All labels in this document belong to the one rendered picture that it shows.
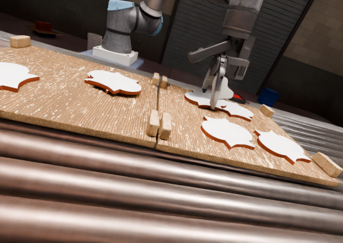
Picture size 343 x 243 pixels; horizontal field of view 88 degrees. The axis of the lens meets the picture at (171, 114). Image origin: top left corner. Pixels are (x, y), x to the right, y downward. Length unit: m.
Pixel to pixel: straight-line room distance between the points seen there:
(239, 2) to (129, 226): 0.48
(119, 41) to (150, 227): 0.85
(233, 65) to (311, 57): 5.88
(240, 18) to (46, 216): 0.50
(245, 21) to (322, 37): 5.91
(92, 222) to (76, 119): 0.17
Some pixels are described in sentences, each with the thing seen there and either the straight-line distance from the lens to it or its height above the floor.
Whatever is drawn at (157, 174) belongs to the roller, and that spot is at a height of 0.91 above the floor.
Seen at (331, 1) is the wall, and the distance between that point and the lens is 6.35.
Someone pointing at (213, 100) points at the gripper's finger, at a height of 0.97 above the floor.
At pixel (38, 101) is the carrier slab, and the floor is 0.94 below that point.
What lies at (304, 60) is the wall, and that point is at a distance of 6.31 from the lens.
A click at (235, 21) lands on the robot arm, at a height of 1.17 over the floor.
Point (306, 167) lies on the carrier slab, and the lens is 0.51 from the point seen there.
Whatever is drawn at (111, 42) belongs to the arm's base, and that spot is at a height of 0.95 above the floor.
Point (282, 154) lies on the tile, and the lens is 0.47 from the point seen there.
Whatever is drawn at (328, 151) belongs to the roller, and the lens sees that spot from 0.77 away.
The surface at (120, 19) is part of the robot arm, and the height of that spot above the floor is 1.06.
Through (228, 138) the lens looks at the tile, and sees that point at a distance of 0.40.
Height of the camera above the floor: 1.12
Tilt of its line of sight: 26 degrees down
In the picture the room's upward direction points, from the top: 19 degrees clockwise
